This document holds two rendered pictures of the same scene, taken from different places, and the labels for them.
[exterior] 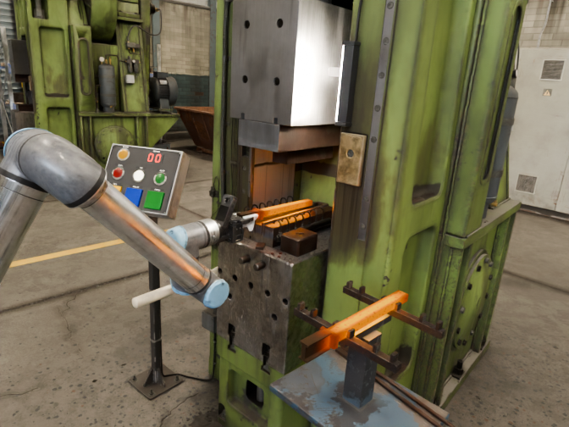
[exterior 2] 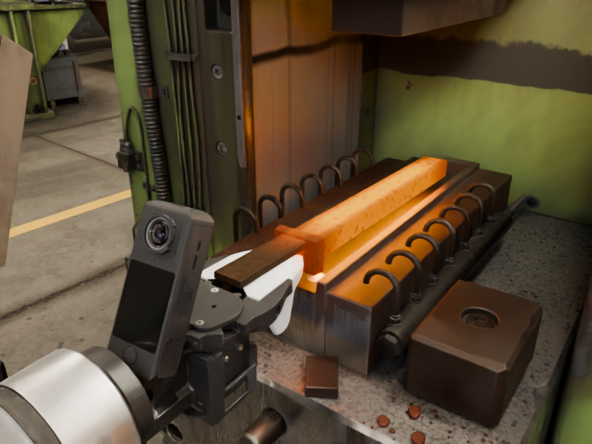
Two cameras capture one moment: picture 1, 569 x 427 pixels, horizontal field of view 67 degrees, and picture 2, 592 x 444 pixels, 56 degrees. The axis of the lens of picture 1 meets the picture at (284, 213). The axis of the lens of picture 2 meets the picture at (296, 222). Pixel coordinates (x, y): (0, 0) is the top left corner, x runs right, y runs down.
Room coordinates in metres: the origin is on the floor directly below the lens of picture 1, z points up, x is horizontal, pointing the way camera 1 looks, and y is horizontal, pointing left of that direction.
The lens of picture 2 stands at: (1.08, 0.13, 1.27)
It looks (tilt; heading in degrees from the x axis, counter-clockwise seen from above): 25 degrees down; 356
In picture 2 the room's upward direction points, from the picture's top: straight up
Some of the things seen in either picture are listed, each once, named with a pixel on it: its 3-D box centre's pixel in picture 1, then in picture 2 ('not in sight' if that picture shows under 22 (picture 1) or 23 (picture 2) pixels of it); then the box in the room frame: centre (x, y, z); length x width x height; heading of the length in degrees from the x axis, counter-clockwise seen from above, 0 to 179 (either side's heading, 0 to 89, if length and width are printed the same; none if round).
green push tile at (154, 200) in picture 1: (154, 200); not in sight; (1.70, 0.53, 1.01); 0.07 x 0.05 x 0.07; 76
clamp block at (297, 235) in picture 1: (299, 241); (475, 346); (1.49, -0.06, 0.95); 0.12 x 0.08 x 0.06; 141
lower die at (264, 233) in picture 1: (288, 219); (380, 230); (1.72, -0.02, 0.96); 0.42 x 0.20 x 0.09; 141
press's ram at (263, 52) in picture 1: (308, 66); not in sight; (1.70, -0.05, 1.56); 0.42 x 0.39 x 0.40; 141
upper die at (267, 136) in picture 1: (295, 132); not in sight; (1.72, -0.02, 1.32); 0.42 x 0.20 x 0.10; 141
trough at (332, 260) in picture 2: (294, 213); (399, 210); (1.71, -0.04, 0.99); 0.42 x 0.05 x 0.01; 141
